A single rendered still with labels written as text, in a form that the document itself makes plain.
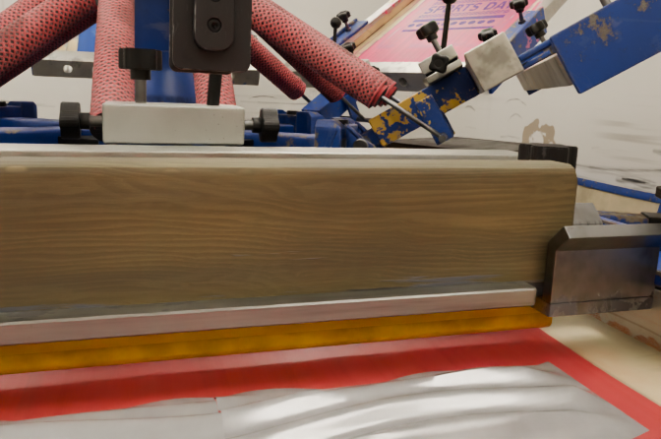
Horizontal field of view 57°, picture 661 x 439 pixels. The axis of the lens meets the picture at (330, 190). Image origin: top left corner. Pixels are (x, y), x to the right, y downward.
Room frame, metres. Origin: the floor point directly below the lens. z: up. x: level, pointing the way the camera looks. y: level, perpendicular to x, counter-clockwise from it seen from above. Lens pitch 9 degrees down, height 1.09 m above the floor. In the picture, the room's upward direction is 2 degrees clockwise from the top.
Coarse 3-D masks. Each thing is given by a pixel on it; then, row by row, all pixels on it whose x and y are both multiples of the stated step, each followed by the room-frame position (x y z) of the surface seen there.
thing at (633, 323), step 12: (660, 288) 0.34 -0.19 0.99; (660, 300) 0.34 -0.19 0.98; (612, 312) 0.37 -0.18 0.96; (624, 312) 0.36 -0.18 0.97; (636, 312) 0.35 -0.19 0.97; (648, 312) 0.34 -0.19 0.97; (660, 312) 0.34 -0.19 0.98; (612, 324) 0.37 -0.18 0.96; (624, 324) 0.36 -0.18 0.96; (636, 324) 0.35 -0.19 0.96; (648, 324) 0.34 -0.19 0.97; (660, 324) 0.34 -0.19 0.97; (636, 336) 0.35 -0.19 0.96; (648, 336) 0.34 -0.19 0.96; (660, 336) 0.33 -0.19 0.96; (660, 348) 0.33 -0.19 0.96
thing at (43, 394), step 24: (168, 360) 0.29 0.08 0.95; (192, 360) 0.30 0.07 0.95; (0, 384) 0.26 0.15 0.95; (24, 384) 0.26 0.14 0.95; (48, 384) 0.27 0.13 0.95; (72, 384) 0.27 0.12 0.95; (96, 384) 0.27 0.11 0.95; (120, 384) 0.27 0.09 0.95; (144, 384) 0.27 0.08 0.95; (168, 384) 0.27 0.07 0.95; (192, 384) 0.27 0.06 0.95; (0, 408) 0.24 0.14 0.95; (24, 408) 0.24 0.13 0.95; (48, 408) 0.24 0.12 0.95; (72, 408) 0.24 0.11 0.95; (96, 408) 0.25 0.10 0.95
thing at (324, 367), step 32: (256, 352) 0.31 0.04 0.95; (288, 352) 0.31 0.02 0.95; (320, 352) 0.31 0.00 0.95; (352, 352) 0.31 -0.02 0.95; (384, 352) 0.32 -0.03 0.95; (416, 352) 0.32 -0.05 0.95; (448, 352) 0.32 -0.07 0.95; (480, 352) 0.32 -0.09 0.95; (512, 352) 0.32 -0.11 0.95; (544, 352) 0.32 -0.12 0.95; (224, 384) 0.27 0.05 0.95; (256, 384) 0.27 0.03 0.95; (288, 384) 0.27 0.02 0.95; (320, 384) 0.28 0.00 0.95; (352, 384) 0.28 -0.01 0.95; (608, 384) 0.29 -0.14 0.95; (640, 416) 0.26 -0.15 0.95
